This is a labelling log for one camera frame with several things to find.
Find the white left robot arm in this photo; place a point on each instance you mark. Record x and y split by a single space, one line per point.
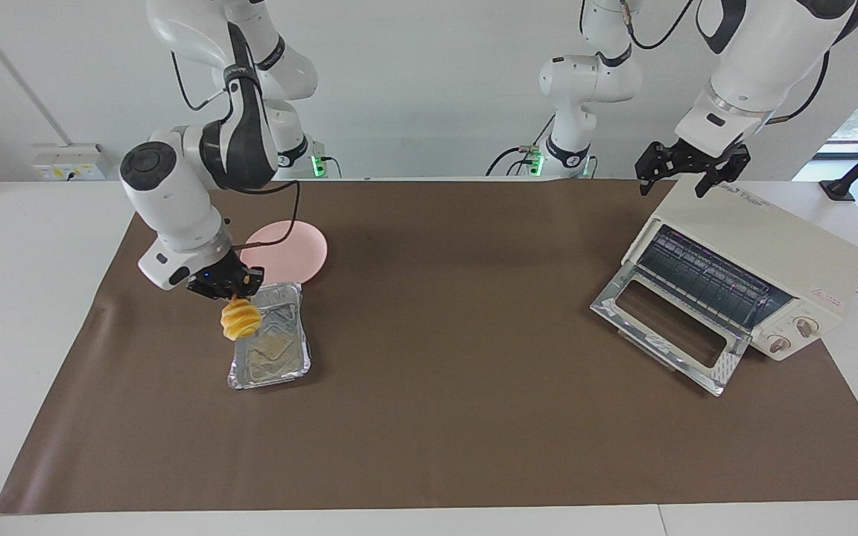
764 59

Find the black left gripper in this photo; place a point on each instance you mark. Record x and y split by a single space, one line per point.
671 156

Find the beige oven control knob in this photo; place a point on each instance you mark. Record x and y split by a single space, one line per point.
779 344
806 327

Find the sliced golden bread loaf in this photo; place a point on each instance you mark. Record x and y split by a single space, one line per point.
241 320

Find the glass oven door metal frame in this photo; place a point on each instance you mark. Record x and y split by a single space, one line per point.
667 327

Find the aluminium foil tray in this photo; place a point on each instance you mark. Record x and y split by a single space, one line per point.
280 357

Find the brown table mat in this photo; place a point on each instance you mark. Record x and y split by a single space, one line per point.
474 409

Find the cream toaster oven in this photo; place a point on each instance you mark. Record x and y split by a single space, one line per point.
809 246

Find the white wall socket box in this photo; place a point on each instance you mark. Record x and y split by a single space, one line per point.
71 164

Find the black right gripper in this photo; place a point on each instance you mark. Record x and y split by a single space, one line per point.
217 279

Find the pink round plate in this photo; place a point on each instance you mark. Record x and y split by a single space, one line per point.
302 249

